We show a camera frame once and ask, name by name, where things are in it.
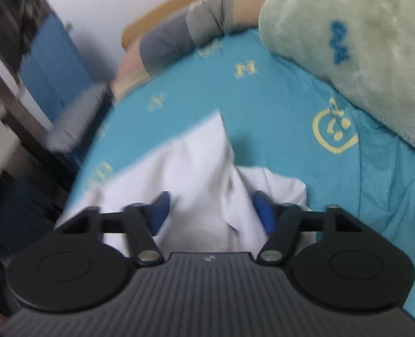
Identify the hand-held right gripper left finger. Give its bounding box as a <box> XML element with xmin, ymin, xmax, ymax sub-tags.
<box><xmin>55</xmin><ymin>191</ymin><xmax>173</xmax><ymax>266</ymax></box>

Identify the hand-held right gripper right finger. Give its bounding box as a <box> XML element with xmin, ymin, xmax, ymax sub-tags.
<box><xmin>251</xmin><ymin>190</ymin><xmax>365</xmax><ymax>266</ymax></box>

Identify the white t-shirt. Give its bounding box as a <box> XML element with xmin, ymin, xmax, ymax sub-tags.
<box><xmin>55</xmin><ymin>109</ymin><xmax>308</xmax><ymax>253</ymax></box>

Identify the grey seat cushion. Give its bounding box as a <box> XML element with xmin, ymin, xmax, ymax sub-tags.
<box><xmin>46</xmin><ymin>84</ymin><xmax>113</xmax><ymax>154</ymax></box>

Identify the mustard yellow headboard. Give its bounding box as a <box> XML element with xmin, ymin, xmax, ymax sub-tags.
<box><xmin>121</xmin><ymin>0</ymin><xmax>296</xmax><ymax>50</ymax></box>

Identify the blue covered chair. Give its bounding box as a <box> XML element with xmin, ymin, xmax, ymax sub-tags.
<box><xmin>19</xmin><ymin>12</ymin><xmax>113</xmax><ymax>183</ymax></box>

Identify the green fleece printed blanket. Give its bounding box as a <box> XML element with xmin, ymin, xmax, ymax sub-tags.
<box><xmin>258</xmin><ymin>0</ymin><xmax>415</xmax><ymax>158</ymax></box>

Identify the patchwork pillow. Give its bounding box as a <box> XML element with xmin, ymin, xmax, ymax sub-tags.
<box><xmin>111</xmin><ymin>0</ymin><xmax>282</xmax><ymax>99</ymax></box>

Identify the window with metal grate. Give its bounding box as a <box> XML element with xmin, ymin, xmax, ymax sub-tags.
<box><xmin>0</xmin><ymin>0</ymin><xmax>50</xmax><ymax>81</ymax></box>

